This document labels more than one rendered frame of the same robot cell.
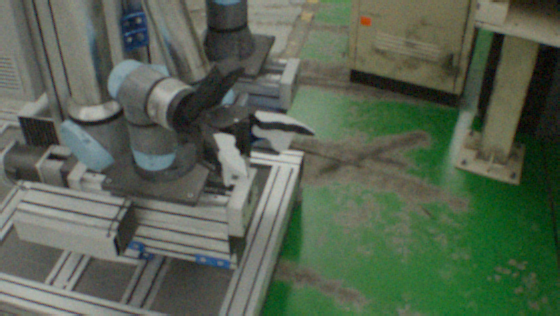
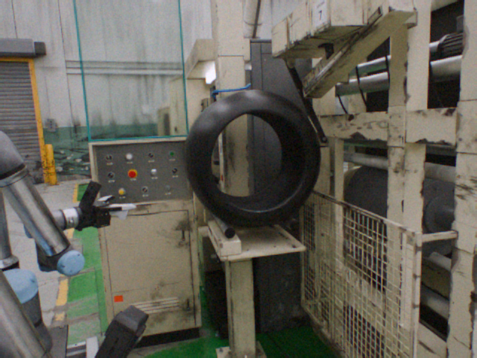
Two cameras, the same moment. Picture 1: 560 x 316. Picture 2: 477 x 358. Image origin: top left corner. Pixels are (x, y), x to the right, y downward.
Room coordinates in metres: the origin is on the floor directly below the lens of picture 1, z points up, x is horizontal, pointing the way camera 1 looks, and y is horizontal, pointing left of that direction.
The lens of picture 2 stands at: (0.37, 0.18, 1.35)
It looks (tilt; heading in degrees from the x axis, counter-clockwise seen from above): 9 degrees down; 324
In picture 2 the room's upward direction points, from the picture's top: 3 degrees counter-clockwise
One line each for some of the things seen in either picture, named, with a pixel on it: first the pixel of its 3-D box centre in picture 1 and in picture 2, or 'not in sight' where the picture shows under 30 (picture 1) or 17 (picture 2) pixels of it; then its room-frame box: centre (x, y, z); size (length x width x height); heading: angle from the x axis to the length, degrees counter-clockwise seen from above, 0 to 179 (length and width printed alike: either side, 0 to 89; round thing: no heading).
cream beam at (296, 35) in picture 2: not in sight; (322, 27); (1.39, -1.02, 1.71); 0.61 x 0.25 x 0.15; 156
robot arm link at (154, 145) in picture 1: (158, 131); not in sight; (0.84, 0.22, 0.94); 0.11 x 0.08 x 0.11; 141
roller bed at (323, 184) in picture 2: not in sight; (308, 174); (1.68, -1.24, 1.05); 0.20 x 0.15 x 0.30; 156
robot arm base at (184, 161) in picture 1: (161, 142); not in sight; (1.02, 0.26, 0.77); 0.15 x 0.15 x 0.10
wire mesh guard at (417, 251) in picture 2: not in sight; (342, 280); (1.28, -1.01, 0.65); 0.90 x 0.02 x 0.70; 156
